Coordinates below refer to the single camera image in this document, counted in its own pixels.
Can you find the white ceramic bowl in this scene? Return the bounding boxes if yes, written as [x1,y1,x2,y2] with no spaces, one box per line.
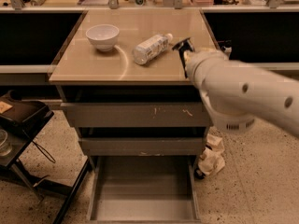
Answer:
[85,24,120,51]

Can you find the grey drawer cabinet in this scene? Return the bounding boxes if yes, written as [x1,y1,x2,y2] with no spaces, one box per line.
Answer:
[48,7,234,224]

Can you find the small white bottle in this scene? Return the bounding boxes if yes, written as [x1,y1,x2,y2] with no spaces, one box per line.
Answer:
[223,47,232,56]

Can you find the dark rxbar blueberry wrapper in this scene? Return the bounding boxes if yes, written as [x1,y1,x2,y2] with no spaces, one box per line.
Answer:
[172,37,195,77]

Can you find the clear glass jar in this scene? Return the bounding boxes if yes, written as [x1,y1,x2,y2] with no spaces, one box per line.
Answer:
[0,129,12,157]

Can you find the black cable loop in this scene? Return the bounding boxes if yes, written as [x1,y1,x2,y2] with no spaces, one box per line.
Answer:
[31,139,58,164]

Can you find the clear plastic water bottle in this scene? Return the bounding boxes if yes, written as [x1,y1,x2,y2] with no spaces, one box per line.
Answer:
[133,34,173,65]

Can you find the open bottom drawer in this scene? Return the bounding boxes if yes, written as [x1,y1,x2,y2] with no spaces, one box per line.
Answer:
[86,156,202,224]

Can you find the grey drawer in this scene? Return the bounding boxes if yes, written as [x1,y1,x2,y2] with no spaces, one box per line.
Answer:
[78,127,207,156]
[62,103,212,128]

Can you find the crumpled white paper bag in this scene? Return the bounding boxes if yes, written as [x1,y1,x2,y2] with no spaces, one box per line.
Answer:
[198,134,225,176]

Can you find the grey top drawer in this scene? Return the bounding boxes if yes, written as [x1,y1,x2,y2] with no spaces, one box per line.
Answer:
[62,103,212,128]

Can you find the black side cart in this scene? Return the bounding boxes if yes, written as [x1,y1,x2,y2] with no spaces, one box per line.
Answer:
[0,91,72,200]

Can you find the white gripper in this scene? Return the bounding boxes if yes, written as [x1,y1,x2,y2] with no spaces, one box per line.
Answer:
[184,49,228,85]

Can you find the grey middle drawer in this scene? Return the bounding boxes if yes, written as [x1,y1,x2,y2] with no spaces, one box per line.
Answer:
[78,127,207,156]

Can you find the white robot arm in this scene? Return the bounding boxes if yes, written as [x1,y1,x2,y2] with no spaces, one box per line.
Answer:
[184,50,299,136]

